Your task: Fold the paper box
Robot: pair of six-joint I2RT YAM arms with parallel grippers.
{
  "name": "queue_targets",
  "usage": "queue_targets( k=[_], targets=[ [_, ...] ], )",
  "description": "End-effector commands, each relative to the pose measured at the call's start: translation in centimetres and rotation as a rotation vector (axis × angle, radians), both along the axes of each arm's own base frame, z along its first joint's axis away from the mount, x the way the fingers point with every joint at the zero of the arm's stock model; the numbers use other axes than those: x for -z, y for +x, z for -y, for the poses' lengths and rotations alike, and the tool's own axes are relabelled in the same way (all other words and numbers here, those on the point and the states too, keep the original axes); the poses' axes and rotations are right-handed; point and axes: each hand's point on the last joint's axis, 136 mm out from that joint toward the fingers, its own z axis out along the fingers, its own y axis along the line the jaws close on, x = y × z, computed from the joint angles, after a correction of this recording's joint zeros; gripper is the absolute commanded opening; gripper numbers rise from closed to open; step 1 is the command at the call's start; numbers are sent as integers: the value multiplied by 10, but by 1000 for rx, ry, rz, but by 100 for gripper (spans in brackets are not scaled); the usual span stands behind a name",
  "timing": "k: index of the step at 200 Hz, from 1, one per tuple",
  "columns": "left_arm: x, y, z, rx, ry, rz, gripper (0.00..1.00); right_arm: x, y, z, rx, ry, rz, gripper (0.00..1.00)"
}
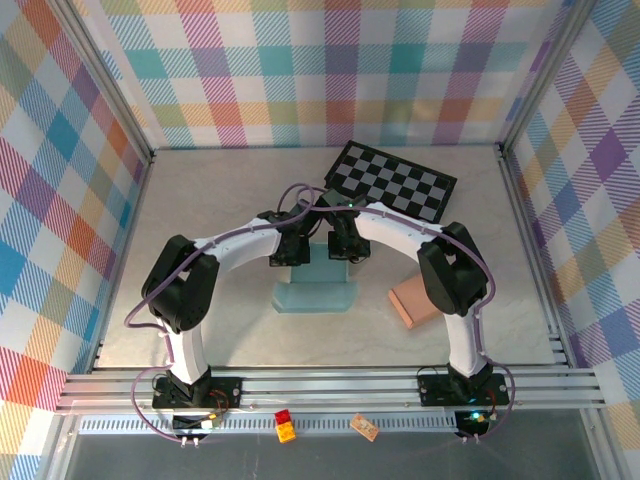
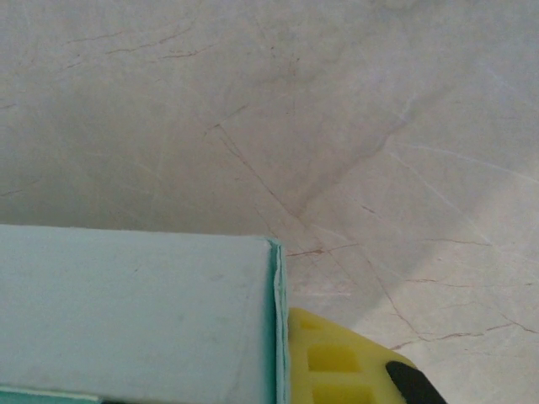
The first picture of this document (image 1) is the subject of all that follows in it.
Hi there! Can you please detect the red and yellow toy brick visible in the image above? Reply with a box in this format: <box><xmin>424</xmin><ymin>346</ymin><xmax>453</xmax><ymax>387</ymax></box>
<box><xmin>273</xmin><ymin>408</ymin><xmax>297</xmax><ymax>444</ymax></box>

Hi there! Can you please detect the small brown printed tag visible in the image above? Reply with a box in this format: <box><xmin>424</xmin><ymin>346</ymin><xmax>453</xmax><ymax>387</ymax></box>
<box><xmin>349</xmin><ymin>412</ymin><xmax>379</xmax><ymax>442</ymax></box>

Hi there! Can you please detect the slotted grey cable duct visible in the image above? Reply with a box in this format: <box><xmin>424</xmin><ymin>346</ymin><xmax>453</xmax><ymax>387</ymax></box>
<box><xmin>78</xmin><ymin>414</ymin><xmax>464</xmax><ymax>436</ymax></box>

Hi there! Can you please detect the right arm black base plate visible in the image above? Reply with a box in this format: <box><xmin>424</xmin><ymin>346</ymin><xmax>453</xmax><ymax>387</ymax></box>
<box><xmin>417</xmin><ymin>372</ymin><xmax>510</xmax><ymax>407</ymax></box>

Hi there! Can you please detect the black and grey checkerboard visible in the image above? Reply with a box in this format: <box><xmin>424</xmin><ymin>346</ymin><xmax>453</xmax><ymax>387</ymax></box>
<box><xmin>323</xmin><ymin>140</ymin><xmax>459</xmax><ymax>225</ymax></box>

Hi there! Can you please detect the aluminium side rail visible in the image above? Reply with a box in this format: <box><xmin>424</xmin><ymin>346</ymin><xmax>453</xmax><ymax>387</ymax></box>
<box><xmin>497</xmin><ymin>144</ymin><xmax>574</xmax><ymax>370</ymax></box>

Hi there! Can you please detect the black box with yellow connector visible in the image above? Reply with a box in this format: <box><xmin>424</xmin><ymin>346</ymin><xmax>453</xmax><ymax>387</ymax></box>
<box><xmin>172</xmin><ymin>413</ymin><xmax>224</xmax><ymax>435</ymax></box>

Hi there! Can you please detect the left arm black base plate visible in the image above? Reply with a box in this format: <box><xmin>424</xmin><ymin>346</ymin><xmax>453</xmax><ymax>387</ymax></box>
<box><xmin>151</xmin><ymin>375</ymin><xmax>244</xmax><ymax>409</ymax></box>

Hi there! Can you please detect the black box with green light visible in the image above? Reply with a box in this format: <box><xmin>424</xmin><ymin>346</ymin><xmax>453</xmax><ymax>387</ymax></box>
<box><xmin>454</xmin><ymin>409</ymin><xmax>491</xmax><ymax>437</ymax></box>

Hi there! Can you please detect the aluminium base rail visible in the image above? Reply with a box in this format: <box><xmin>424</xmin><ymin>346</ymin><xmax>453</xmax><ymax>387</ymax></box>
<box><xmin>54</xmin><ymin>365</ymin><xmax>609</xmax><ymax>415</ymax></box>

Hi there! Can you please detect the aluminium frame post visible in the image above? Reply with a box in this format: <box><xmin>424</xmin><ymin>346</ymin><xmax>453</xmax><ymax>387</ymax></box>
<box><xmin>47</xmin><ymin>0</ymin><xmax>157</xmax><ymax>165</ymax></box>
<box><xmin>496</xmin><ymin>0</ymin><xmax>601</xmax><ymax>156</ymax></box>

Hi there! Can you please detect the light blue paper box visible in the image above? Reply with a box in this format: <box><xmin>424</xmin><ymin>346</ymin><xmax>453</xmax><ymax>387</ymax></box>
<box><xmin>271</xmin><ymin>239</ymin><xmax>357</xmax><ymax>315</ymax></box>

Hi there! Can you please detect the pink paper box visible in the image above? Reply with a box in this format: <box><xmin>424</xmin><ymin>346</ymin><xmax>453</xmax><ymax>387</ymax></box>
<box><xmin>388</xmin><ymin>272</ymin><xmax>441</xmax><ymax>331</ymax></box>

